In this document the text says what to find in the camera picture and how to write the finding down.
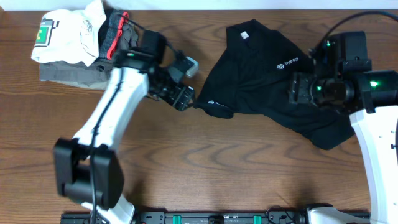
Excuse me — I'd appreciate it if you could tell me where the black t-shirt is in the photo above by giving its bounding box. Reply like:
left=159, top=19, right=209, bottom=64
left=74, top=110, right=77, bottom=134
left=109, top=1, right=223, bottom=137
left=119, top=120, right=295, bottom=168
left=195, top=19, right=354, bottom=150

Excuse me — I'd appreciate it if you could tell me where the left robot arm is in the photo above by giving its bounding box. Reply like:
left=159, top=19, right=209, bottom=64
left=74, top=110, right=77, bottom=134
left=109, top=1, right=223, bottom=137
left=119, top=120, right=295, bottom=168
left=53, top=30, right=198, bottom=223

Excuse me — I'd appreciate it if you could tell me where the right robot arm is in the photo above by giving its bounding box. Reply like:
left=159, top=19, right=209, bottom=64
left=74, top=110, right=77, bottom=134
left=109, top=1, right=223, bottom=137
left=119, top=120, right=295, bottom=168
left=289, top=31, right=397, bottom=223

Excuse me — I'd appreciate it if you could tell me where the olive grey folded garment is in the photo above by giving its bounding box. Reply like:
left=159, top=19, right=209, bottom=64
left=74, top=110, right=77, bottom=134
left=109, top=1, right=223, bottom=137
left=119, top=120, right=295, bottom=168
left=39, top=22, right=138, bottom=90

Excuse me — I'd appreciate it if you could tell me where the black garment red trim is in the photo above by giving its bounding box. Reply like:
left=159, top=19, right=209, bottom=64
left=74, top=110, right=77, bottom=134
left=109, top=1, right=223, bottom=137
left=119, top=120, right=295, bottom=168
left=98, top=9, right=129, bottom=60

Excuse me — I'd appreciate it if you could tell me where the white printed t-shirt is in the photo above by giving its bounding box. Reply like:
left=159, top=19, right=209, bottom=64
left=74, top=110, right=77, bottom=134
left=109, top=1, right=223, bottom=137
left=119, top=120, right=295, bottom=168
left=31, top=0, right=106, bottom=67

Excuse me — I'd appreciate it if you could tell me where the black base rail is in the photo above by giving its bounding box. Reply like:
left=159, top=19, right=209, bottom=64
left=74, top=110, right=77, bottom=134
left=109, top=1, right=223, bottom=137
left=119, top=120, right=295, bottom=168
left=60, top=211, right=371, bottom=224

